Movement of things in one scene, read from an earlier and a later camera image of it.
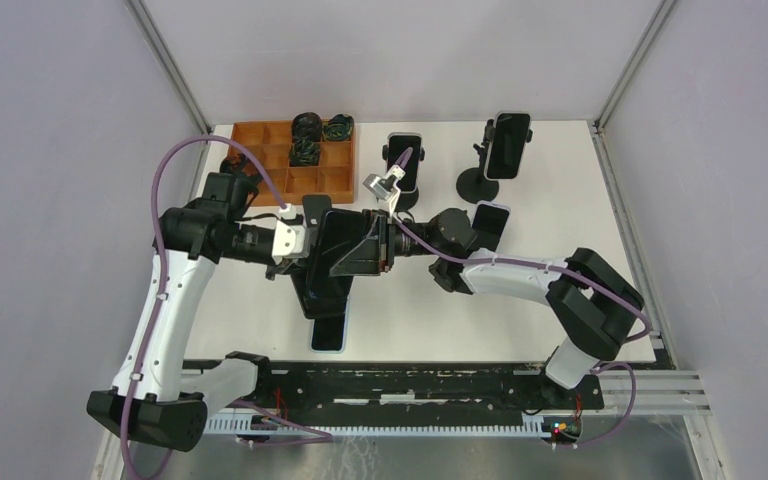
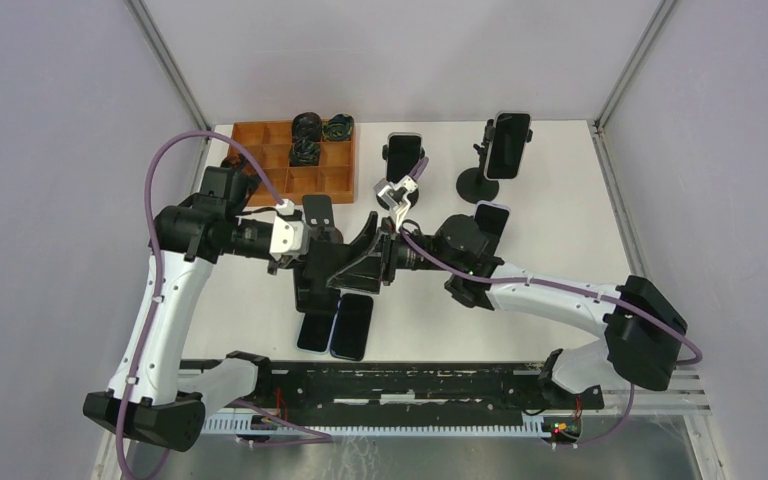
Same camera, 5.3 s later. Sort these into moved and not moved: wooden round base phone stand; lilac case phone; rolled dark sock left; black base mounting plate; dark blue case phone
Moved: dark blue case phone
Not moved: black base mounting plate; wooden round base phone stand; lilac case phone; rolled dark sock left
